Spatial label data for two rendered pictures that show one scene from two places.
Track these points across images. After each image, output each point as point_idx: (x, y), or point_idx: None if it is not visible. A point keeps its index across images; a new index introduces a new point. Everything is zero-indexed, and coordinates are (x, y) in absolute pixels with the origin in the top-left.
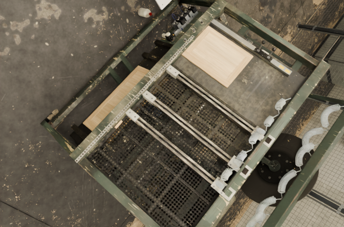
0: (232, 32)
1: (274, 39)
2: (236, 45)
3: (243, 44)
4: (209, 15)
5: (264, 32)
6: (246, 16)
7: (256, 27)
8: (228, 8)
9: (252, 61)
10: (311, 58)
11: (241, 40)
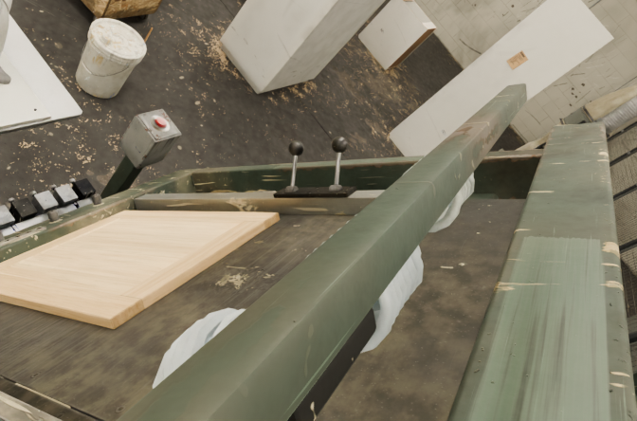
0: (199, 193)
1: (352, 169)
2: (209, 212)
3: (237, 203)
4: (135, 191)
5: (315, 169)
6: (253, 166)
7: (285, 173)
8: (200, 174)
9: (277, 228)
10: (510, 151)
11: (231, 194)
